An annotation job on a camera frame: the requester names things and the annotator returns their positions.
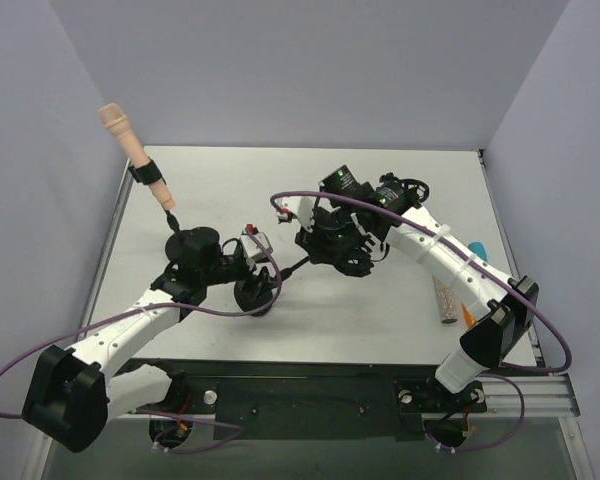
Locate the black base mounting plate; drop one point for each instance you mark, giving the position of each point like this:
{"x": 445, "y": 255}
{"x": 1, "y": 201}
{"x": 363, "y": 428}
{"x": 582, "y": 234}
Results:
{"x": 314, "y": 401}

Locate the black stand with beige microphone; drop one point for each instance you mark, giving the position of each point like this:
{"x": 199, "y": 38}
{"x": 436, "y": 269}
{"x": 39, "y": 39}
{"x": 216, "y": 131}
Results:
{"x": 188, "y": 245}

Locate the beige microphone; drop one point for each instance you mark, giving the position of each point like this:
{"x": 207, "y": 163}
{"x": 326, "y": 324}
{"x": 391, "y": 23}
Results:
{"x": 117, "y": 123}

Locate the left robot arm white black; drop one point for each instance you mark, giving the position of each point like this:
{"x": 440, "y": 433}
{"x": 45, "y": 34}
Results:
{"x": 75, "y": 391}

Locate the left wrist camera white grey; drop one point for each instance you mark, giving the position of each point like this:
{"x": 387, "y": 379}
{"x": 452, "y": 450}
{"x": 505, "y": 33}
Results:
{"x": 255, "y": 245}

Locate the black stand with orange microphone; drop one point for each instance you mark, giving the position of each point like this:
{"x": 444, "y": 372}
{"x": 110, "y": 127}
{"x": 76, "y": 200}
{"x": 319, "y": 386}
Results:
{"x": 356, "y": 263}

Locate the cyan microphone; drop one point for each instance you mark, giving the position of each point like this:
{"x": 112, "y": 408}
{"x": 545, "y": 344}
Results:
{"x": 478, "y": 249}

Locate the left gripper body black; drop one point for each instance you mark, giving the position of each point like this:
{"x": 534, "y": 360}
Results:
{"x": 255, "y": 288}

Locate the black tripod shock mount stand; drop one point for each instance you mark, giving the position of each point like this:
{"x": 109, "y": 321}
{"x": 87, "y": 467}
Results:
{"x": 415, "y": 186}

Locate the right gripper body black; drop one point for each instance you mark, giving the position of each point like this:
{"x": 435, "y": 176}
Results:
{"x": 341, "y": 255}

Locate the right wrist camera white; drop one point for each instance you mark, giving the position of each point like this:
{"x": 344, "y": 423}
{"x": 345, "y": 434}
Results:
{"x": 296, "y": 208}

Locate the aluminium frame rail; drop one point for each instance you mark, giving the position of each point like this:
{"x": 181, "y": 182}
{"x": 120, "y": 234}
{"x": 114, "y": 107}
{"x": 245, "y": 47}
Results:
{"x": 549, "y": 396}

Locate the silver glitter microphone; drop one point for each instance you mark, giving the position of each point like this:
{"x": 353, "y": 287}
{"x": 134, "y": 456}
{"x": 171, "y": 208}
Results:
{"x": 446, "y": 302}

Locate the orange microphone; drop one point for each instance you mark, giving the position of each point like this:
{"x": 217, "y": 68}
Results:
{"x": 469, "y": 319}

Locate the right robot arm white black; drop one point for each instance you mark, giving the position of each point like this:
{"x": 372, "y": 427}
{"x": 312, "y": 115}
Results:
{"x": 393, "y": 215}

